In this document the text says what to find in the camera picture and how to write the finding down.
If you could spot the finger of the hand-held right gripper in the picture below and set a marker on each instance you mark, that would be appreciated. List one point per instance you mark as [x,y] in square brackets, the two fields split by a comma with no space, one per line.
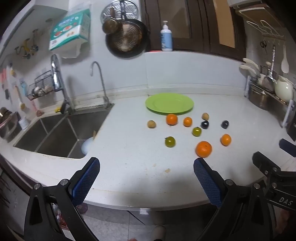
[266,164]
[288,147]

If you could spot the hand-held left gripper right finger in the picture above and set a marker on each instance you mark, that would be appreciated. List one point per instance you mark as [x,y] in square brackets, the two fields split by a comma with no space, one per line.
[207,183]

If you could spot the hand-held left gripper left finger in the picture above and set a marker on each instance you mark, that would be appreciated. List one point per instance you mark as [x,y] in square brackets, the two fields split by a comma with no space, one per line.
[85,183]

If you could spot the large mandarin orange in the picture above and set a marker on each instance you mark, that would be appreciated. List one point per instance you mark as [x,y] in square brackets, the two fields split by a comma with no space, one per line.
[171,119]
[204,149]

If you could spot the small mandarin orange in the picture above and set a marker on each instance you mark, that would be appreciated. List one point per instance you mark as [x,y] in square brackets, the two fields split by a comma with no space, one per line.
[187,122]
[226,140]

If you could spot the green tomato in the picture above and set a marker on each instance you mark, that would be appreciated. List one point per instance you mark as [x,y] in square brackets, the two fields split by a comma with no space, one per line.
[197,131]
[170,141]

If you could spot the dark plum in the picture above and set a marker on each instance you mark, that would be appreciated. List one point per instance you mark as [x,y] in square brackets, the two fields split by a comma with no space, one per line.
[205,125]
[225,124]

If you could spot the brown longan fruit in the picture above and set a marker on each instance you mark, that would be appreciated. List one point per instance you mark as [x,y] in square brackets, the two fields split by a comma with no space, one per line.
[205,116]
[151,124]

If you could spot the green plate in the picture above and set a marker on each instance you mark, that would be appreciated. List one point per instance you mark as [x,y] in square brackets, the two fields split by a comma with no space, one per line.
[169,103]

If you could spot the metal dish rack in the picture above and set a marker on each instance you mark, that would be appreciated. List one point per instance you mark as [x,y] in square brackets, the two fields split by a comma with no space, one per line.
[288,111]

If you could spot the white bowl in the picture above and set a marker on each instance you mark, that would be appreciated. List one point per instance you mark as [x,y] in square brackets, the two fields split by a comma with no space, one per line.
[87,146]

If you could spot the stainless steel sink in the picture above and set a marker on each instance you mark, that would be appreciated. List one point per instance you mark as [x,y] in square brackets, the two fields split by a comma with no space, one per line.
[57,136]

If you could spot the stainless steel pot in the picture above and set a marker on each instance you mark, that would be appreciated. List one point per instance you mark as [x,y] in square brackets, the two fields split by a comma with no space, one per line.
[261,98]

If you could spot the cream ceramic pitcher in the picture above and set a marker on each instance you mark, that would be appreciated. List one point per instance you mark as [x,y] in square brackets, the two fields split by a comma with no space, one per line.
[283,89]

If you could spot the grey slipper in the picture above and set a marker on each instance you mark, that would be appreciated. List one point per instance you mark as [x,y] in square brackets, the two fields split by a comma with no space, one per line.
[160,233]

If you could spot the metal ladle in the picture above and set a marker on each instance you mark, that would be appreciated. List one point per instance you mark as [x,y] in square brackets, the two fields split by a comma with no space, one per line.
[270,77]

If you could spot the white rice paddle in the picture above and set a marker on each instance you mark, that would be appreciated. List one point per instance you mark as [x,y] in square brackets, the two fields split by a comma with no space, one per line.
[285,63]

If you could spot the thin gooseneck faucet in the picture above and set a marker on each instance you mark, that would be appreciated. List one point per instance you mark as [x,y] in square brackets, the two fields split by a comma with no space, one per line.
[101,81]

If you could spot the black scissors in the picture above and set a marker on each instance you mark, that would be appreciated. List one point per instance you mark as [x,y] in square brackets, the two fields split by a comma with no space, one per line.
[263,45]

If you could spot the large chrome faucet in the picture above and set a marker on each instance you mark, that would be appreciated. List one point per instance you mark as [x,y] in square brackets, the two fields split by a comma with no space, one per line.
[57,78]

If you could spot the white plastic bag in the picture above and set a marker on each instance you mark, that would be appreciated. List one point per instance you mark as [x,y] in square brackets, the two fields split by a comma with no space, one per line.
[74,51]

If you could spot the dark wooden cabinet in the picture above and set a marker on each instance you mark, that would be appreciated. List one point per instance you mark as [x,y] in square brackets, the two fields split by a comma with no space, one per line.
[203,25]

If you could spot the yellow toy bicycle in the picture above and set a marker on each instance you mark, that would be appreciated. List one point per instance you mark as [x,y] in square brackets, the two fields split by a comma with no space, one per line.
[25,47]

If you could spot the black frying pan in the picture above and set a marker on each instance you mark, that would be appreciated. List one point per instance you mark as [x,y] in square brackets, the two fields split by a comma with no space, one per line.
[129,39]

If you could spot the white pump bottle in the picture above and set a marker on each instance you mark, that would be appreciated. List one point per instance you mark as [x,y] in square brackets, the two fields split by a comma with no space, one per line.
[166,38]

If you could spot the green white tissue pack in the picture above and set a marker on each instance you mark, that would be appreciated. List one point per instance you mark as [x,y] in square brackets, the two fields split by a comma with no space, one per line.
[69,29]

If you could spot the small brass saucepan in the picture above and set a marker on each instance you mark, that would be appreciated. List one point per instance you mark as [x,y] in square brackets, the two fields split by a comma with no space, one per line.
[112,26]

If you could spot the round metal steamer plate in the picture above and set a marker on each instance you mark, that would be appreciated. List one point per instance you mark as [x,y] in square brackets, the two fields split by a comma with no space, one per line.
[131,9]

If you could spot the white wall hook rack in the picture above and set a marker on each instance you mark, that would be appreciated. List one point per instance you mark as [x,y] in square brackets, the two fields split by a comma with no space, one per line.
[266,29]

